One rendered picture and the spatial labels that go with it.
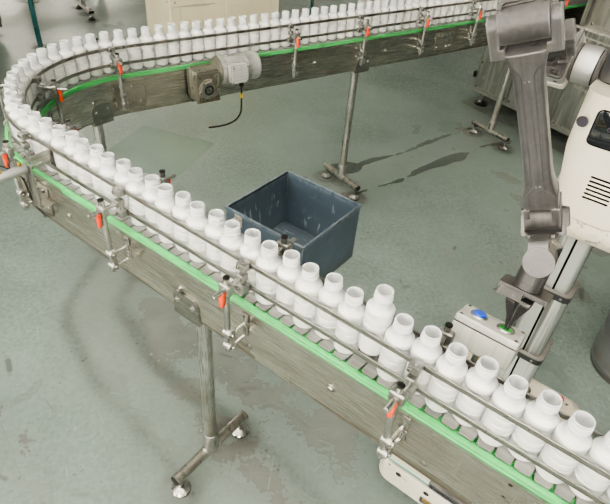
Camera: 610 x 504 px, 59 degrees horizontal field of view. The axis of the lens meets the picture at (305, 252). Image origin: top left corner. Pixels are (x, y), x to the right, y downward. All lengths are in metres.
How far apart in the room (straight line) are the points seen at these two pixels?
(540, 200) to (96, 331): 2.10
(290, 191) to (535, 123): 1.12
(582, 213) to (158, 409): 1.72
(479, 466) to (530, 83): 0.71
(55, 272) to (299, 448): 1.58
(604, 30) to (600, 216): 3.19
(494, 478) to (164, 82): 2.11
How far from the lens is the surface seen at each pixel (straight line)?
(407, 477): 2.09
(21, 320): 2.86
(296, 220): 2.00
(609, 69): 1.46
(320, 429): 2.30
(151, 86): 2.64
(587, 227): 1.51
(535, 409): 1.08
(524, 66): 0.97
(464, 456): 1.19
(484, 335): 1.20
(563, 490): 1.18
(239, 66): 2.61
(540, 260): 1.08
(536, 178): 1.07
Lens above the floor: 1.92
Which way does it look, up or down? 39 degrees down
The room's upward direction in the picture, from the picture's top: 5 degrees clockwise
